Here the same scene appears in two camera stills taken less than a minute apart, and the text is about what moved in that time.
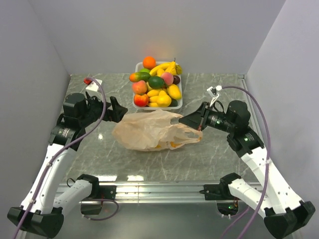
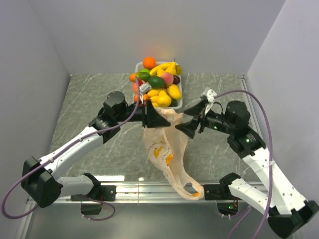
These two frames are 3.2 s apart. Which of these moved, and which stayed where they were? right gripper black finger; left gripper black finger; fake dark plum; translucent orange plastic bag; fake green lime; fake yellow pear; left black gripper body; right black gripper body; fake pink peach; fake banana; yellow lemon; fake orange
Moved: translucent orange plastic bag; left black gripper body; left gripper black finger; right gripper black finger
Stayed: right black gripper body; fake pink peach; yellow lemon; fake banana; fake yellow pear; fake dark plum; fake green lime; fake orange
